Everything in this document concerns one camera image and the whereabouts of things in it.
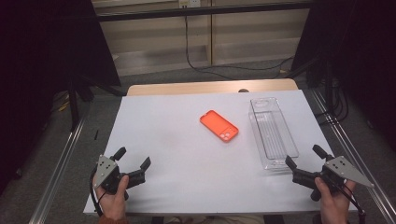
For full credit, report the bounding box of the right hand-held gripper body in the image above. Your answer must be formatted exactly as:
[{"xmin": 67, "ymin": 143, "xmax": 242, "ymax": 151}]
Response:
[{"xmin": 320, "ymin": 155, "xmax": 375, "ymax": 195}]

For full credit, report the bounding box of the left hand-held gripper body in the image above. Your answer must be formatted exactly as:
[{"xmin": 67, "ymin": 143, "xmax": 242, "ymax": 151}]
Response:
[{"xmin": 92, "ymin": 154, "xmax": 130, "ymax": 195}]

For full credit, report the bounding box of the orange phone case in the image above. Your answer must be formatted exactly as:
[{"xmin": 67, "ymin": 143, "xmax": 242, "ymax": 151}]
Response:
[{"xmin": 199, "ymin": 109, "xmax": 240, "ymax": 143}]

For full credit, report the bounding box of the person's left hand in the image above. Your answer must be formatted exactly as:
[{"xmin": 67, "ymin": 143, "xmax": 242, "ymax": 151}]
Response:
[{"xmin": 92, "ymin": 175, "xmax": 130, "ymax": 220}]

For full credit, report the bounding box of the person's right hand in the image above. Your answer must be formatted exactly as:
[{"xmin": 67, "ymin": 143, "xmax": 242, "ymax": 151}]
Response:
[{"xmin": 314, "ymin": 176, "xmax": 358, "ymax": 224}]

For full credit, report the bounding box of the clear plastic container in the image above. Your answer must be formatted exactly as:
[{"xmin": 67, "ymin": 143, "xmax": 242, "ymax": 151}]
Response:
[{"xmin": 247, "ymin": 96, "xmax": 300, "ymax": 171}]

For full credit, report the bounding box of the black tripod stand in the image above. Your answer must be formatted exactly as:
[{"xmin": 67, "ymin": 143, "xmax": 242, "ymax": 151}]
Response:
[{"xmin": 66, "ymin": 73, "xmax": 127, "ymax": 133}]

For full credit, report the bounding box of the dark curtain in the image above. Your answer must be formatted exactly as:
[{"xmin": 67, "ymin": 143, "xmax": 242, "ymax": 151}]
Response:
[
  {"xmin": 290, "ymin": 0, "xmax": 396, "ymax": 152},
  {"xmin": 0, "ymin": 0, "xmax": 121, "ymax": 190}
]

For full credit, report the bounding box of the black horizontal bar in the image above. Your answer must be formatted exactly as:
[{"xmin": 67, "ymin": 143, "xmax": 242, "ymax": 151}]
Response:
[{"xmin": 95, "ymin": 2, "xmax": 313, "ymax": 22}]

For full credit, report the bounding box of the aluminium floor rail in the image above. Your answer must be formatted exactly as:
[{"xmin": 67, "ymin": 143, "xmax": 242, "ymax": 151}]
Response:
[
  {"xmin": 310, "ymin": 89, "xmax": 396, "ymax": 224},
  {"xmin": 28, "ymin": 116, "xmax": 88, "ymax": 224}
]

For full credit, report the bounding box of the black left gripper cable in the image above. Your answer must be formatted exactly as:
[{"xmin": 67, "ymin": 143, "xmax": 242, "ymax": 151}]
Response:
[{"xmin": 89, "ymin": 167, "xmax": 106, "ymax": 217}]

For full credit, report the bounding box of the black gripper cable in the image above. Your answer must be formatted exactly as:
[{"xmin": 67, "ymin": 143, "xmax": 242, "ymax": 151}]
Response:
[
  {"xmin": 89, "ymin": 167, "xmax": 106, "ymax": 217},
  {"xmin": 323, "ymin": 175, "xmax": 368, "ymax": 224}
]

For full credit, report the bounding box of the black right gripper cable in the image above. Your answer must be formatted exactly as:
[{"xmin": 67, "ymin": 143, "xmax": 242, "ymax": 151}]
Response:
[{"xmin": 323, "ymin": 175, "xmax": 368, "ymax": 224}]

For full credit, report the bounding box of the bundle of black cables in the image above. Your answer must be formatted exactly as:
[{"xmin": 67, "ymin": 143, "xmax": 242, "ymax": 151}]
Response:
[{"xmin": 314, "ymin": 78, "xmax": 350, "ymax": 126}]

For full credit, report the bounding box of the black power cable on floor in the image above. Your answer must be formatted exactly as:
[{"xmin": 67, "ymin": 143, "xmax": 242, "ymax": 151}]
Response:
[{"xmin": 184, "ymin": 15, "xmax": 295, "ymax": 81}]

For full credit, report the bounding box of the white wall power outlet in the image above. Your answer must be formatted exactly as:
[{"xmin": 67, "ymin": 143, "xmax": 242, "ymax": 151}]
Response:
[{"xmin": 178, "ymin": 0, "xmax": 202, "ymax": 9}]

